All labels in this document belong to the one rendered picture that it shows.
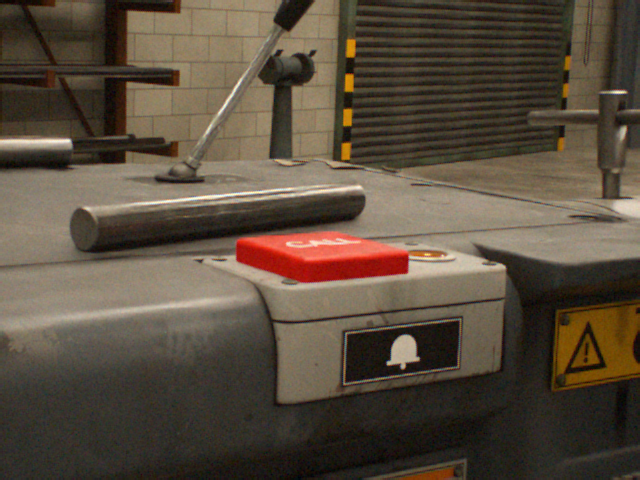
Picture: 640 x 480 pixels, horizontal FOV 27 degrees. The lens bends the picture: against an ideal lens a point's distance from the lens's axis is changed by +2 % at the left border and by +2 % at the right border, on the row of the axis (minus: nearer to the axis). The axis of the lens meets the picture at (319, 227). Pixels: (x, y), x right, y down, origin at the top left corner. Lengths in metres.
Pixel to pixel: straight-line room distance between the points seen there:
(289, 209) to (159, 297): 0.18
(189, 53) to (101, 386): 9.76
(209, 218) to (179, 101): 9.54
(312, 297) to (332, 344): 0.03
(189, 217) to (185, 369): 0.14
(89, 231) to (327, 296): 0.13
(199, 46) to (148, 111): 0.72
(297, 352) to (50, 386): 0.11
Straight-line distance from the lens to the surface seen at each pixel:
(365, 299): 0.60
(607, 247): 0.74
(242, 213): 0.70
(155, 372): 0.55
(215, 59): 10.50
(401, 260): 0.61
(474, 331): 0.64
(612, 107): 1.09
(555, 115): 1.14
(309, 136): 11.50
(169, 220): 0.67
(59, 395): 0.53
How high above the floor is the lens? 1.37
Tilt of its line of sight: 9 degrees down
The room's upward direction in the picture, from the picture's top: 2 degrees clockwise
